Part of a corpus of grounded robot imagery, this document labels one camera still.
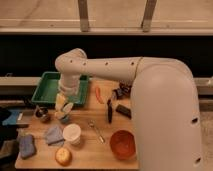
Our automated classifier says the small dark toy object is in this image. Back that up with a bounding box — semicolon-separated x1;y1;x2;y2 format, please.
113;88;124;99

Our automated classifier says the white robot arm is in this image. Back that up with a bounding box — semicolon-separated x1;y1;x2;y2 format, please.
55;49;203;171

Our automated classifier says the green plastic tray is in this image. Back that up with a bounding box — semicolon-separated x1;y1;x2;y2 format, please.
31;71;89;107

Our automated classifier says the white paper cup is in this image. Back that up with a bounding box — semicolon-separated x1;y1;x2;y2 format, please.
63;124;81;145

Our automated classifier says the blue grey cloth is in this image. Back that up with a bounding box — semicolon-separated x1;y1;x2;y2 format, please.
44;125;64;146

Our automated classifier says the orange carrot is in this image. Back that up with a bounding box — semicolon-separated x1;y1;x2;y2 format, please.
95;86;104;104

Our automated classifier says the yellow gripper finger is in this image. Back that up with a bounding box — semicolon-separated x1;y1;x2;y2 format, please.
55;93;67;111

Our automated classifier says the dark red bowl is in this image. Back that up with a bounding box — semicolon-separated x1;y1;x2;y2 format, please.
119;83;132;94

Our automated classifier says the small blue cup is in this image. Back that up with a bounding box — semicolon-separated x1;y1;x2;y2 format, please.
60;114;70;124

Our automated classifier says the blue sponge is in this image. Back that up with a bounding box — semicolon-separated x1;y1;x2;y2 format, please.
19;134;36;159

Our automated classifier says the yellow round bread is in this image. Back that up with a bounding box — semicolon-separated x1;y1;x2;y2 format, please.
55;147;72;166

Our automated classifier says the orange plastic bowl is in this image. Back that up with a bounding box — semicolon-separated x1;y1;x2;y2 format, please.
110;130;136;160

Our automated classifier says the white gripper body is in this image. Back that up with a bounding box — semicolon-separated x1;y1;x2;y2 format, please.
58;74;80;96

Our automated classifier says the black rectangular block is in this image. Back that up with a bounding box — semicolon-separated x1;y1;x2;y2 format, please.
116;104;131;118

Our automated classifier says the blue object at left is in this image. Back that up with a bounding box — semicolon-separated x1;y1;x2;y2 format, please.
2;109;23;126

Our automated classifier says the small metal cup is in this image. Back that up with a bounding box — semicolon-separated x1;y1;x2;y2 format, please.
35;106;50;123

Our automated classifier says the black handled knife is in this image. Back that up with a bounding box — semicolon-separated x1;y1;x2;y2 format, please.
107;93;115;124

